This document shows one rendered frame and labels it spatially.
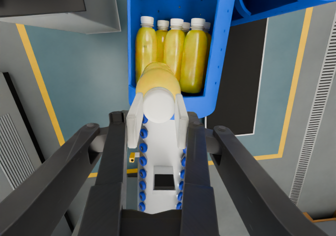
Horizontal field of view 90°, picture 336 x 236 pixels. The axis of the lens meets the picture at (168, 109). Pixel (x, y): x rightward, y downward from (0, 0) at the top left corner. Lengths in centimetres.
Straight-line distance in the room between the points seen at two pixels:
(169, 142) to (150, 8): 56
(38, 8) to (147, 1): 33
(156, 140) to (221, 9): 59
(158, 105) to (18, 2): 62
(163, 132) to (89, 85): 115
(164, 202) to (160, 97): 94
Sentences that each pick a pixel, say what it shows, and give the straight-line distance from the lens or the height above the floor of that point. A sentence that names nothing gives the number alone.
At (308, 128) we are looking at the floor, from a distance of 254.
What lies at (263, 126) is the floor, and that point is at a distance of 219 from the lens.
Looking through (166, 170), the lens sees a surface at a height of 96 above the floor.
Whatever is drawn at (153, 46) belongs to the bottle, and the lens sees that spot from 55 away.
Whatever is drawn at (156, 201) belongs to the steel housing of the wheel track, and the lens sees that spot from 109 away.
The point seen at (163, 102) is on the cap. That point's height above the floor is 144.
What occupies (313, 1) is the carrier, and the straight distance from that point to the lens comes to 84.
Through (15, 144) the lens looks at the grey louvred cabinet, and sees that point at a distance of 203.
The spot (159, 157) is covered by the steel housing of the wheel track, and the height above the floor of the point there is 93.
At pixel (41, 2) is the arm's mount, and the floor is 102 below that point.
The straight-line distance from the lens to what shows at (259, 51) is 172.
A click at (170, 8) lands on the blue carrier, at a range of 68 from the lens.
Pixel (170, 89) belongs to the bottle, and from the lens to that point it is 22.
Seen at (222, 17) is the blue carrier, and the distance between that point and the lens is 45.
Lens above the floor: 163
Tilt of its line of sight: 68 degrees down
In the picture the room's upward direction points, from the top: 171 degrees clockwise
